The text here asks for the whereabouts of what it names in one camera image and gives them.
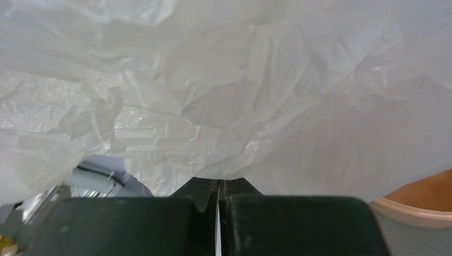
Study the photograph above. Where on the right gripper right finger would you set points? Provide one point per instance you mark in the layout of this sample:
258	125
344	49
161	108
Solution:
254	224

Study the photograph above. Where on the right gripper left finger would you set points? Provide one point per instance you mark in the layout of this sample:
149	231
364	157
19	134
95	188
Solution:
180	224

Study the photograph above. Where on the pale yellow trash bag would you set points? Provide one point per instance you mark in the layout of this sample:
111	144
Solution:
299	97

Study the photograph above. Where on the orange plastic trash bin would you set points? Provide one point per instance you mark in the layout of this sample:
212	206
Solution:
423	203

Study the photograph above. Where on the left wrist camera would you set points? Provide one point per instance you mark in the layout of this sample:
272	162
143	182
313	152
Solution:
86	180

